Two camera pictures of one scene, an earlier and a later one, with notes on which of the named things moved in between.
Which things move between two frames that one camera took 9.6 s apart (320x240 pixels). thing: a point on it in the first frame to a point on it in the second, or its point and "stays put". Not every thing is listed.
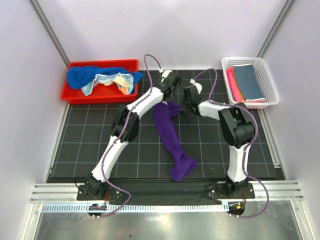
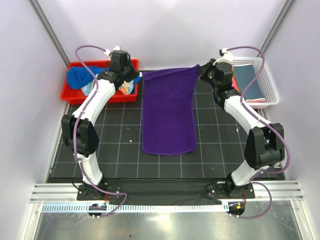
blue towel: [78, 77] stays put
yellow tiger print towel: [249, 84] stays put
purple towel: [181, 165] to [168, 122]
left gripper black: [166, 99] to [135, 73]
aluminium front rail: [263, 191] stays put
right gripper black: [183, 107] to [209, 67]
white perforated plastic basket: [263, 76] stays put
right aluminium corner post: [275, 28] stays put
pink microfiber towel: [234, 88] stays put
